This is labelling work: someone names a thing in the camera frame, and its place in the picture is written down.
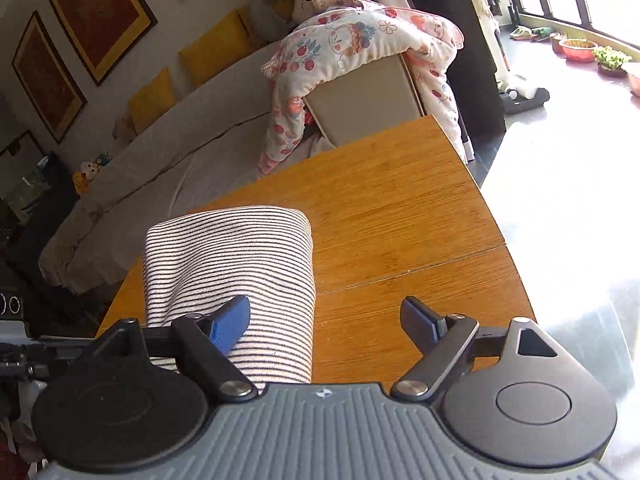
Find striped beige knit garment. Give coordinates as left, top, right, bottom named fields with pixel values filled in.
left=143, top=206, right=316, bottom=388

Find small plush toys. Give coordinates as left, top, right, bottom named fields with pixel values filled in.
left=72, top=152, right=113, bottom=195

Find grey covered sofa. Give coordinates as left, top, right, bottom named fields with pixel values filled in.
left=38, top=44, right=337, bottom=295

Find beige plush toy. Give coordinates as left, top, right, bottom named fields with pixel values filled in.
left=112, top=113, right=138, bottom=143

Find black floor appliance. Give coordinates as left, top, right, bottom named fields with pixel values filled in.
left=500, top=88, right=550, bottom=116

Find yellow cushion left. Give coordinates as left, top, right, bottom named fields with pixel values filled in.
left=128, top=67, right=176, bottom=134

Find beige chair back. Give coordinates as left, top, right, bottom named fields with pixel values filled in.
left=305, top=55, right=425, bottom=146

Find red framed picture left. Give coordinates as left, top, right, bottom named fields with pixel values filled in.
left=12, top=11, right=87, bottom=145

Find red framed picture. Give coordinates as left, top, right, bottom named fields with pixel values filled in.
left=49, top=0, right=157, bottom=86
left=12, top=11, right=87, bottom=145

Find yellow cushion middle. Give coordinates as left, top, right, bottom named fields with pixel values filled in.
left=179, top=9, right=254, bottom=88

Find red bowl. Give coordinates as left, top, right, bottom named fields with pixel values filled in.
left=560, top=38, right=597, bottom=63

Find pink flower pot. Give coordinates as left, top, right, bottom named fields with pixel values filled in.
left=624, top=62, right=640, bottom=98

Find grey neck pillow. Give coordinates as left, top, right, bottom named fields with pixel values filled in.
left=248, top=0, right=295, bottom=42

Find floral pink quilt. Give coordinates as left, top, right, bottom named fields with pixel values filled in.
left=258, top=0, right=473, bottom=174

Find red framed picture middle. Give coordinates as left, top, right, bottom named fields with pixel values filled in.
left=49, top=0, right=157, bottom=86

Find white plush bear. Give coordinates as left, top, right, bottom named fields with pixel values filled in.
left=292, top=0, right=317, bottom=25

